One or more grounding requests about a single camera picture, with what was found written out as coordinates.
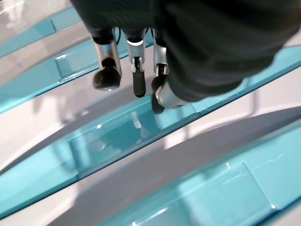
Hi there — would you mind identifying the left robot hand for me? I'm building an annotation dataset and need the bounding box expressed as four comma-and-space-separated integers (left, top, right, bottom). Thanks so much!
69, 0, 301, 115

